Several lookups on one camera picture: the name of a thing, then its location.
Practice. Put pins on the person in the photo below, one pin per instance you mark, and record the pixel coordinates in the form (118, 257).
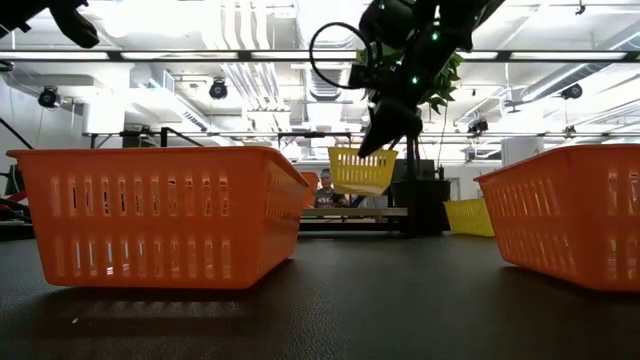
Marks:
(327, 196)

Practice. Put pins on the green leafy plant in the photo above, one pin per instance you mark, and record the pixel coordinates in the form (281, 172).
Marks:
(445, 85)

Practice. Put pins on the orange slotted plastic basket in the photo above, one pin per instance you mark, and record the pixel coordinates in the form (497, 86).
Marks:
(150, 227)
(311, 190)
(575, 220)

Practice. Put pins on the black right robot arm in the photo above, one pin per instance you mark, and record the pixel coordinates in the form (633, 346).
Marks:
(450, 20)

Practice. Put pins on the black plant pot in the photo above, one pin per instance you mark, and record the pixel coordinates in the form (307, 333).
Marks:
(420, 210)

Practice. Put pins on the black horizontal background rail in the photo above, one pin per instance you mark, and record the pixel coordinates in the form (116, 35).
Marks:
(240, 134)

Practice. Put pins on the black aluminium table frame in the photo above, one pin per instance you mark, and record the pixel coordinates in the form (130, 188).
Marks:
(350, 226)

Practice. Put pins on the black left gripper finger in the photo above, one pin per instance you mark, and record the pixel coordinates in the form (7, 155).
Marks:
(75, 25)

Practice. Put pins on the black ceiling spotlight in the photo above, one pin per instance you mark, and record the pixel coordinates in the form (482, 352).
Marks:
(571, 91)
(218, 89)
(477, 125)
(49, 96)

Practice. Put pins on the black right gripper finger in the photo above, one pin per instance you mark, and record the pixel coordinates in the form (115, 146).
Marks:
(385, 130)
(417, 120)

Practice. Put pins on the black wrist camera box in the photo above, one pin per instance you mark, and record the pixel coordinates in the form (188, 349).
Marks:
(362, 77)

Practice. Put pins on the yellow slotted plastic basket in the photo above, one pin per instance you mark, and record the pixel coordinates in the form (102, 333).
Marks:
(467, 220)
(362, 180)

